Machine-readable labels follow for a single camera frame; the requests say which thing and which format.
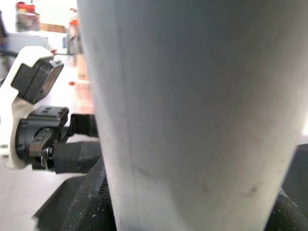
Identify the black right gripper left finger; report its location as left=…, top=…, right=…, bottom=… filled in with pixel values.
left=61, top=156, right=118, bottom=231

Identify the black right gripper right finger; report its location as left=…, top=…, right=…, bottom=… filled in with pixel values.
left=264, top=187, right=308, bottom=231

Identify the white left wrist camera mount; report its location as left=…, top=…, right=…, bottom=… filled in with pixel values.
left=0, top=45, right=67, bottom=170

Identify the white plastic table leg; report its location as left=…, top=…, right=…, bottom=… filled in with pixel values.
left=76, top=0, right=308, bottom=231

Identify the white appliance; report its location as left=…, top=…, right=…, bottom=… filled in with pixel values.
left=7, top=30, right=73, bottom=56

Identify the black tablecloth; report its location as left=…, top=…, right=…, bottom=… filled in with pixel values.
left=32, top=143, right=308, bottom=231

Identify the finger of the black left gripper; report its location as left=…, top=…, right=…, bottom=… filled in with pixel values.
left=51, top=141, right=104, bottom=174
left=71, top=114, right=99, bottom=137

